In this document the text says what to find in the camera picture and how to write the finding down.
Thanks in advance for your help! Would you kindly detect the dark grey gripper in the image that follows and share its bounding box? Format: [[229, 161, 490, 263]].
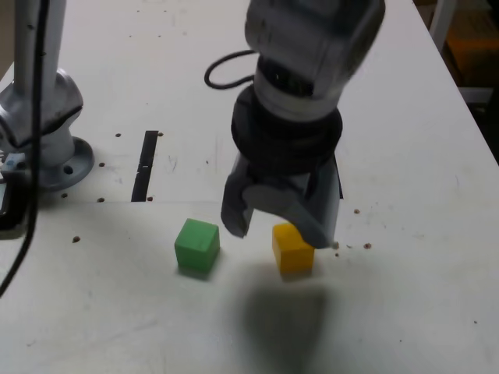
[[220, 150, 340, 250]]

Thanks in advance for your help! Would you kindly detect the yellow cube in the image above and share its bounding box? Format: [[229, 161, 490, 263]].
[[271, 223, 316, 273]]

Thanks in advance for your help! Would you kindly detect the green cube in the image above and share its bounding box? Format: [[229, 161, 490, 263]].
[[173, 217, 221, 277]]

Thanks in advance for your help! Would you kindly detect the black tape square outline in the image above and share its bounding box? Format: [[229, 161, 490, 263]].
[[333, 155, 345, 200]]

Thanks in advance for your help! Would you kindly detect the black tape strip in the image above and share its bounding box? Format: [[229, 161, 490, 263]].
[[131, 130, 160, 203]]

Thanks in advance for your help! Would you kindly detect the white connector with blue dot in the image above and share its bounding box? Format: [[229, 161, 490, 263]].
[[1, 153, 27, 171]]

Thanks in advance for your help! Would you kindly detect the thin black cable loop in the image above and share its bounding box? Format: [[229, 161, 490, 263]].
[[204, 49, 261, 90]]

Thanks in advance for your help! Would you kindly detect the thick black cable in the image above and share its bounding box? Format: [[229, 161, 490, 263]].
[[0, 0, 51, 299]]

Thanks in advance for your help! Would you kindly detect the white metal frame leg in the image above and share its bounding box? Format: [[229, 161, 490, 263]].
[[427, 0, 459, 51]]

